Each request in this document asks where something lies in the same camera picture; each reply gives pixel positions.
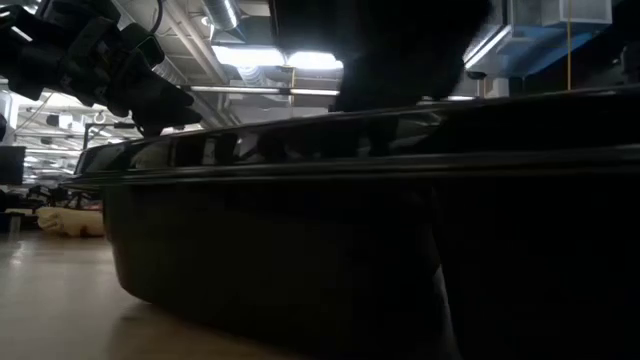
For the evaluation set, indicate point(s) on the grey ceiling unit box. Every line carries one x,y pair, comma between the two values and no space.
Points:
560,11

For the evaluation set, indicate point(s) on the blue ceiling beam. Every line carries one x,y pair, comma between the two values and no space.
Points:
545,40

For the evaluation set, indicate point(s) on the yellow cloth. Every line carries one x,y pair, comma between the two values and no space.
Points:
70,222

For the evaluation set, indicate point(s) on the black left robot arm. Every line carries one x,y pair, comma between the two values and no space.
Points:
20,60

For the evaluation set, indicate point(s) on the black monitor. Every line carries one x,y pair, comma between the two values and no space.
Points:
12,165

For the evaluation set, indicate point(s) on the black dome camera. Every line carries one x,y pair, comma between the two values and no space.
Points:
476,75

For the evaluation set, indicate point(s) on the ribbed silver ceiling duct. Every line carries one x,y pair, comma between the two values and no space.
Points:
172,72

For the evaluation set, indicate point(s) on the horizontal ceiling pipe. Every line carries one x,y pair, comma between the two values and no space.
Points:
250,90

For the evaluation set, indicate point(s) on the bright ceiling light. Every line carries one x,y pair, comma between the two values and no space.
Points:
250,57

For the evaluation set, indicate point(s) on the black plastic container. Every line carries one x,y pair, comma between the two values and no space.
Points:
300,250

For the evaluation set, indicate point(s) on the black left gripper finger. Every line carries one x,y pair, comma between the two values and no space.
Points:
167,92
165,117

